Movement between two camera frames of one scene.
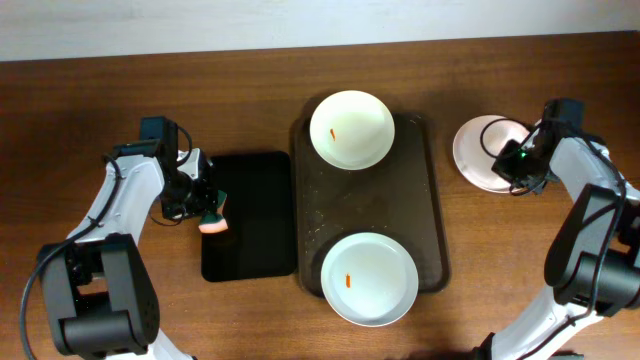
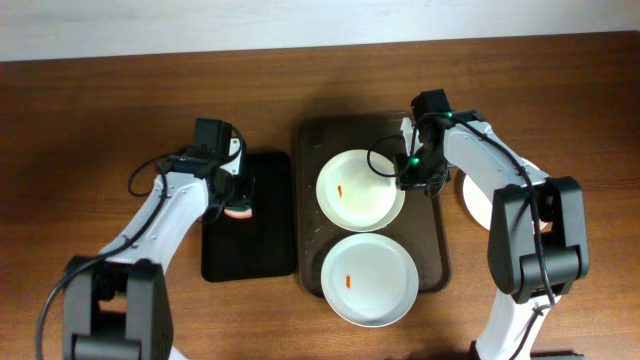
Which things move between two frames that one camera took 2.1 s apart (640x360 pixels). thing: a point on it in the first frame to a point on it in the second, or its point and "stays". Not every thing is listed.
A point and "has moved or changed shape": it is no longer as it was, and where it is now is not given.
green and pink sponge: x=215 y=222 to x=239 y=212
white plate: x=480 y=141 has moved or changed shape
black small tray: x=259 y=211 stays
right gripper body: x=513 y=167 to x=417 y=181
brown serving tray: x=397 y=197 stays
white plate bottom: x=369 y=279 stays
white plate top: x=352 y=130 to x=354 y=197
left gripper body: x=208 y=203 to x=240 y=201
